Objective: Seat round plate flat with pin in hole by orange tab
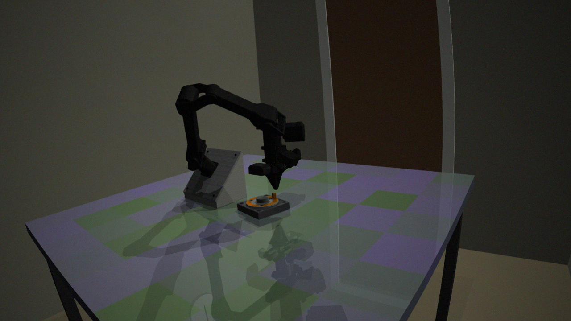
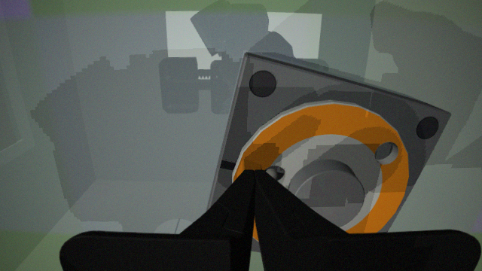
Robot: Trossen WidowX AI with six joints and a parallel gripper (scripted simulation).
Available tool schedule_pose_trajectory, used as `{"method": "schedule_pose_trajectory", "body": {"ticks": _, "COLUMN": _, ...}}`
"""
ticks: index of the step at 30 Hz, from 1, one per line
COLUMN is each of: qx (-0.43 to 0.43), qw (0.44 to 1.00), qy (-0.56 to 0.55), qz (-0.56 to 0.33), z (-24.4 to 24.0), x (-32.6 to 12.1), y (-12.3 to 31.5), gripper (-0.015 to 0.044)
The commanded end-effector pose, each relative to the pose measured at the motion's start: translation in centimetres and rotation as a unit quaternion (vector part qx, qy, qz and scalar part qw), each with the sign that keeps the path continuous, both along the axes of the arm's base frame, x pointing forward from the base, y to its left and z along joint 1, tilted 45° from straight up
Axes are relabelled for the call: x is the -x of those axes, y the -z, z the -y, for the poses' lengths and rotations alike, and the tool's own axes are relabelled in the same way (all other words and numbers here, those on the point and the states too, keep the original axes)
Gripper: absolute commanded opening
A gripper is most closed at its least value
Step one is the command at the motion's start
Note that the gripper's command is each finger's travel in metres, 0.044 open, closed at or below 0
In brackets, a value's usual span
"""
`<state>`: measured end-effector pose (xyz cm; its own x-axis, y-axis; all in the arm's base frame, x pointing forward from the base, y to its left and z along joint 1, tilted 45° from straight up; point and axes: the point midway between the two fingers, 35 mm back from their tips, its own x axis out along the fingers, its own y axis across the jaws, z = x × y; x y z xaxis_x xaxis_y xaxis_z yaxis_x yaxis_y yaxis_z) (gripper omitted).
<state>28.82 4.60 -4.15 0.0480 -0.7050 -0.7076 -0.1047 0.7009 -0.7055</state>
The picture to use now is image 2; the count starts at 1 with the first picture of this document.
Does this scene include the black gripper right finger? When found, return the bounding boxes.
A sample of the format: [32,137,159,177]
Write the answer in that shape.
[254,170,481,271]

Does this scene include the orange round plate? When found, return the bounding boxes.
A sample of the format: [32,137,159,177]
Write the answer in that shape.
[232,100,409,233]

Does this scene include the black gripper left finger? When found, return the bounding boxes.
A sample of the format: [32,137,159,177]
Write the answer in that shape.
[59,169,256,271]

